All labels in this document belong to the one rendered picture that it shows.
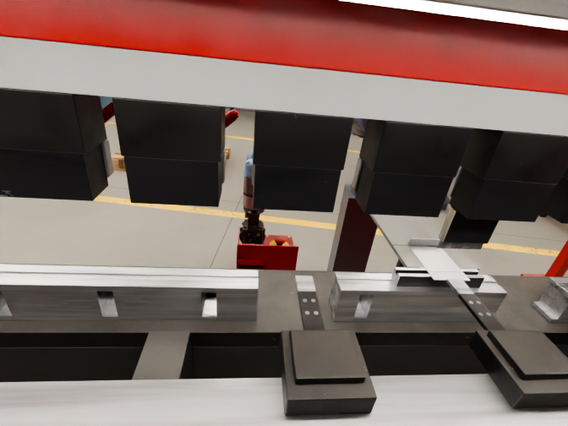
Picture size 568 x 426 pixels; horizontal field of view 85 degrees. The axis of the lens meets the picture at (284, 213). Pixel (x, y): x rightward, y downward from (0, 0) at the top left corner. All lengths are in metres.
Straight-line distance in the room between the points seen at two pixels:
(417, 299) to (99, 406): 0.61
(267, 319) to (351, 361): 0.29
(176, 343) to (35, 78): 0.49
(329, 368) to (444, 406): 0.18
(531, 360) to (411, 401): 0.20
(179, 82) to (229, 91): 0.07
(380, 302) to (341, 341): 0.25
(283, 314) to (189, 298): 0.21
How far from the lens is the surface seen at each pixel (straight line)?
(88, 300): 0.75
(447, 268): 0.81
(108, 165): 0.63
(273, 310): 0.75
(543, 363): 0.64
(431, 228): 0.97
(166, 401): 0.51
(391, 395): 0.54
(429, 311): 0.82
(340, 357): 0.49
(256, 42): 0.47
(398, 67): 0.51
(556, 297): 1.04
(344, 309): 0.73
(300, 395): 0.46
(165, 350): 0.69
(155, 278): 0.70
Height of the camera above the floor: 1.41
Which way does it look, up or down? 29 degrees down
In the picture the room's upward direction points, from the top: 6 degrees clockwise
